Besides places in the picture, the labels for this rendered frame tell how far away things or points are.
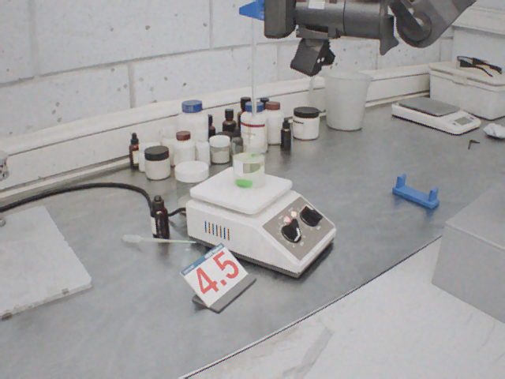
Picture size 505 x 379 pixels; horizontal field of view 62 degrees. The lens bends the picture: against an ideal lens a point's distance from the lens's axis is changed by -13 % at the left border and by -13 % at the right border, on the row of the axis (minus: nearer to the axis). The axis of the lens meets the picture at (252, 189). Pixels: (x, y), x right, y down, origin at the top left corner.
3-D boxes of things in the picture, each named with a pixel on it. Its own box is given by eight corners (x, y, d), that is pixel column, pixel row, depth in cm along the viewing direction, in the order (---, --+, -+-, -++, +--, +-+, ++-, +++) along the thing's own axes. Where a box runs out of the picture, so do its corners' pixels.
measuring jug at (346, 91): (301, 126, 130) (303, 73, 124) (313, 114, 141) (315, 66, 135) (367, 135, 124) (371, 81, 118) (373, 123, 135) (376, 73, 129)
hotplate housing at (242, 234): (336, 241, 75) (340, 195, 72) (297, 281, 65) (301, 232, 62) (223, 207, 86) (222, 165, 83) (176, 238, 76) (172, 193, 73)
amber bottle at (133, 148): (127, 166, 104) (124, 133, 101) (136, 162, 106) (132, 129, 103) (137, 169, 103) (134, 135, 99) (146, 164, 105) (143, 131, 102)
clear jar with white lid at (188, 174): (217, 208, 86) (215, 166, 82) (190, 219, 82) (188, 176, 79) (196, 197, 90) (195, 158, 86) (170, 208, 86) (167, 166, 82)
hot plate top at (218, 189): (294, 185, 75) (295, 181, 75) (253, 216, 66) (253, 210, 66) (232, 170, 81) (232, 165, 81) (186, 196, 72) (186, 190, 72)
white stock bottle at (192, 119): (207, 162, 106) (205, 106, 101) (175, 162, 106) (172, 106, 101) (211, 151, 113) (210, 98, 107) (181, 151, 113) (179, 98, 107)
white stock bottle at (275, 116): (285, 138, 121) (286, 100, 117) (281, 145, 116) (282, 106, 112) (263, 136, 122) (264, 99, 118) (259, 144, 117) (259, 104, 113)
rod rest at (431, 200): (439, 204, 87) (443, 187, 85) (431, 209, 85) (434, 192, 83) (400, 187, 94) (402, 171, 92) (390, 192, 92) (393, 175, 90)
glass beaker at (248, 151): (263, 195, 71) (263, 144, 68) (227, 192, 72) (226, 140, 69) (270, 179, 77) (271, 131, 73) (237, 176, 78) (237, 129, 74)
